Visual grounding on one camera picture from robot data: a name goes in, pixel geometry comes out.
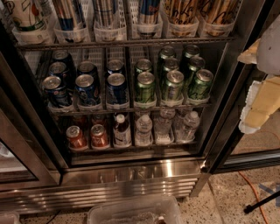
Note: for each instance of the red soda can left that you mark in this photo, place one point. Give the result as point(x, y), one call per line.
point(75, 137)

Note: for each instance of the green can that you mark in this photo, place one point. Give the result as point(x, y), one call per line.
point(166, 52)
point(169, 64)
point(172, 86)
point(195, 64)
point(145, 87)
point(200, 85)
point(143, 65)
point(190, 51)

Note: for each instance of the clear water bottle left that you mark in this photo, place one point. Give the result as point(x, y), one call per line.
point(143, 131)

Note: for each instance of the blue red bull can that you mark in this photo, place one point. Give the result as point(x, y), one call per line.
point(147, 17)

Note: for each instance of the gold tall can right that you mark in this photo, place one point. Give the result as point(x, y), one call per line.
point(218, 12)

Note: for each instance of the black stand leg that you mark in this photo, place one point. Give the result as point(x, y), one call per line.
point(248, 209)

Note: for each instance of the blue silver tall can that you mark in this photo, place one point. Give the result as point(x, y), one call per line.
point(70, 14)

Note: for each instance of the gold tall can left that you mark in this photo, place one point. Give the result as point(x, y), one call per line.
point(181, 12)

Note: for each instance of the glass fridge door right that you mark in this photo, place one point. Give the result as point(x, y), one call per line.
point(244, 96)

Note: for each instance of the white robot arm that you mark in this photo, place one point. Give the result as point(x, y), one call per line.
point(268, 52)

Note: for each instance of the clear water bottle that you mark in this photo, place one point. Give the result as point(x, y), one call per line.
point(163, 126)
point(186, 126)
point(143, 131)

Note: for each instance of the clear water bottle middle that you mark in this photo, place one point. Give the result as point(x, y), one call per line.
point(163, 126)

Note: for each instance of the clear plastic bin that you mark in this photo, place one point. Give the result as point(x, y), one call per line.
point(143, 210)

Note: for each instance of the dark drink bottle white cap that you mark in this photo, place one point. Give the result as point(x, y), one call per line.
point(121, 131)

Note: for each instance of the clear water bottle right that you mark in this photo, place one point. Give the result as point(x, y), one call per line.
point(186, 126)

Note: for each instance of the red soda can right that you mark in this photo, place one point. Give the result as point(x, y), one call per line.
point(99, 137)

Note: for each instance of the white tall can top left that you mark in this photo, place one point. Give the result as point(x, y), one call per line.
point(25, 15)

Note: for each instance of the gold tall can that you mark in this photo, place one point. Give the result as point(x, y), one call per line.
point(181, 12)
point(218, 12)

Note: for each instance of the stainless steel fridge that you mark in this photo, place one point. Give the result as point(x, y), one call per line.
point(58, 178)

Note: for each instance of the blue pepsi can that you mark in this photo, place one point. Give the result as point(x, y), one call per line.
point(61, 70)
point(87, 68)
point(89, 89)
point(56, 92)
point(65, 57)

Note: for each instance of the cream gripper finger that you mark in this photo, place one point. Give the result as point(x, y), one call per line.
point(262, 100)
point(249, 56)

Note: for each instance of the red soda can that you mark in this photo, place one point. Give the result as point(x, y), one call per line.
point(75, 137)
point(99, 137)

